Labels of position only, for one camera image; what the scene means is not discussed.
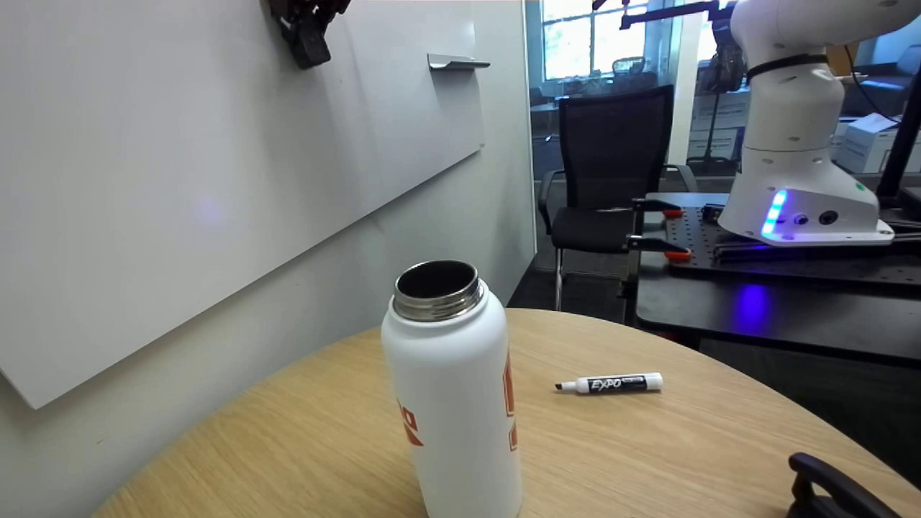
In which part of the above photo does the white cardboard box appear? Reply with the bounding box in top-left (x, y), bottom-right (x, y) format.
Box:
top-left (833, 110), bottom-right (900, 178)

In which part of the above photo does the white steel water bottle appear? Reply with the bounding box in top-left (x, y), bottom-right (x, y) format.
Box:
top-left (377, 255), bottom-right (528, 518)

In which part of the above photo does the black whiteboard eraser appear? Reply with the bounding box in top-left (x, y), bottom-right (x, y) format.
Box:
top-left (284, 12), bottom-right (336, 71)

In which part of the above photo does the black dry erase marker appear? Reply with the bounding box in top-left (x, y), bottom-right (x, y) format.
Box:
top-left (552, 372), bottom-right (669, 396)

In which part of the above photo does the black office chair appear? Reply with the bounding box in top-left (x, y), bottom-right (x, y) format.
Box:
top-left (536, 83), bottom-right (699, 311)

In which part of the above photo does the large white whiteboard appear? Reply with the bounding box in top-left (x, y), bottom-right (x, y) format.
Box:
top-left (0, 0), bottom-right (487, 415)

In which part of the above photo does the black stand pole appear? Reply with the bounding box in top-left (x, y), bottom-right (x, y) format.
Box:
top-left (876, 65), bottom-right (921, 214)

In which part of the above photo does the black tripod camera rig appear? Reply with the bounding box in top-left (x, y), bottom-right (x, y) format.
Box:
top-left (590, 0), bottom-right (761, 94)

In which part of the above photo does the black orange-handled clamp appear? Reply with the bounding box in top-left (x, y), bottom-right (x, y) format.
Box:
top-left (625, 229), bottom-right (697, 267)
top-left (627, 196), bottom-right (687, 222)

